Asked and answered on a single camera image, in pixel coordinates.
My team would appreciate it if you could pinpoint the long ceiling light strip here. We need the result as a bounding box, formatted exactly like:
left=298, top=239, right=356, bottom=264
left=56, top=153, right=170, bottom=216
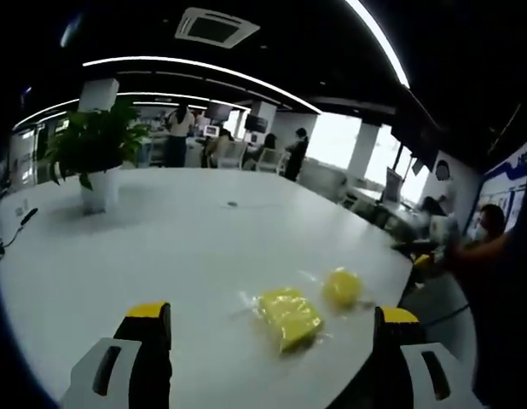
left=345, top=0, right=412, bottom=89
left=82, top=55, right=323, bottom=115

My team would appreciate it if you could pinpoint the ceiling air conditioner vent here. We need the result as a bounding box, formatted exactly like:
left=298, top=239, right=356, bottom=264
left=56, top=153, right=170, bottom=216
left=174, top=7, right=262, bottom=49

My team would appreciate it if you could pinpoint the black gooseneck microphone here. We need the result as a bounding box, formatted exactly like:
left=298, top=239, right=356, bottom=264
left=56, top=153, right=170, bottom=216
left=0, top=207, right=39, bottom=256

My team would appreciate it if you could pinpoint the black cable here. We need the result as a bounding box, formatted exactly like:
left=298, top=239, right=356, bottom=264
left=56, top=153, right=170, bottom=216
left=419, top=302, right=470, bottom=328

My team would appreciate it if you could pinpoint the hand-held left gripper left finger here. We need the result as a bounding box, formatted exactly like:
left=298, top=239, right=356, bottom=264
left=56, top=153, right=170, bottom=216
left=61, top=301, right=173, bottom=409

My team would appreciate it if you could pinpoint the white office chair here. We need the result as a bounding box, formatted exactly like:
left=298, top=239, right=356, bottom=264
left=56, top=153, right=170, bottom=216
left=216, top=141, right=248, bottom=170
left=254, top=147, right=287, bottom=174

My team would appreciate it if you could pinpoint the blue white wall poster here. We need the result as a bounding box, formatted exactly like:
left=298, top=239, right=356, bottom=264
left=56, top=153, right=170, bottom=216
left=475, top=142, right=527, bottom=233

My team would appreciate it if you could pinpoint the dark computer monitor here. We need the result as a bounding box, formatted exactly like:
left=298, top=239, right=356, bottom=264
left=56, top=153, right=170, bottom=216
left=245, top=114, right=269, bottom=134
left=206, top=103, right=234, bottom=122

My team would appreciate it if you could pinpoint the yellow round silicone block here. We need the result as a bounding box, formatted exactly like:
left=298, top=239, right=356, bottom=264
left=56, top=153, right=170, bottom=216
left=321, top=268, right=364, bottom=311

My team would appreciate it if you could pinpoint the white plant pot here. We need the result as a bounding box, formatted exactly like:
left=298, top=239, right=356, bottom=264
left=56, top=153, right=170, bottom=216
left=78, top=164, right=122, bottom=215

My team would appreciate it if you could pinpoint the person's dark clothing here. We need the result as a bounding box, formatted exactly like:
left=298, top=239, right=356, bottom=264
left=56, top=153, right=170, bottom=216
left=471, top=140, right=527, bottom=409

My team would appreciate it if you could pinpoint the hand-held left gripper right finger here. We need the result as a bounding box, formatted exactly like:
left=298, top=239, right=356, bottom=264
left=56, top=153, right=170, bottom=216
left=372, top=305, right=484, bottom=409

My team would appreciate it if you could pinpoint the yellow rectangular silicone block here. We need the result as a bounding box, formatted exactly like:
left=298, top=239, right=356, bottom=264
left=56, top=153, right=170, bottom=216
left=255, top=287, right=327, bottom=354

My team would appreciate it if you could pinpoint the green potted plant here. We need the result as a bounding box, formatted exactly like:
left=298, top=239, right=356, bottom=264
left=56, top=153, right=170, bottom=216
left=44, top=98, right=153, bottom=192

